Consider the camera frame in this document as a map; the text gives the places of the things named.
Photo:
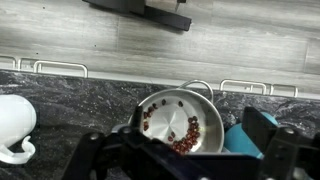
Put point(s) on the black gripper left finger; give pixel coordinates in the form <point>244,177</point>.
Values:
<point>136,118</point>

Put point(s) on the red beans pile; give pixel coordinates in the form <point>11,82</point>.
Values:
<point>190,137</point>

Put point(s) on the white lower cabinet run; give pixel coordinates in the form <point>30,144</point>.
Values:
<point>110,75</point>

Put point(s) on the black work table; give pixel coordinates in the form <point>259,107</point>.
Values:
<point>160,16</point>

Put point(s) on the white ceramic cup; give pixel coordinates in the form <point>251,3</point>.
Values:
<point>15,123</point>

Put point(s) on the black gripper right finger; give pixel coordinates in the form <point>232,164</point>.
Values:
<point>260,128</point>

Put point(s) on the teal ceramic mug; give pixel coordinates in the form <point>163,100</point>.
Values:
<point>238,141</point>

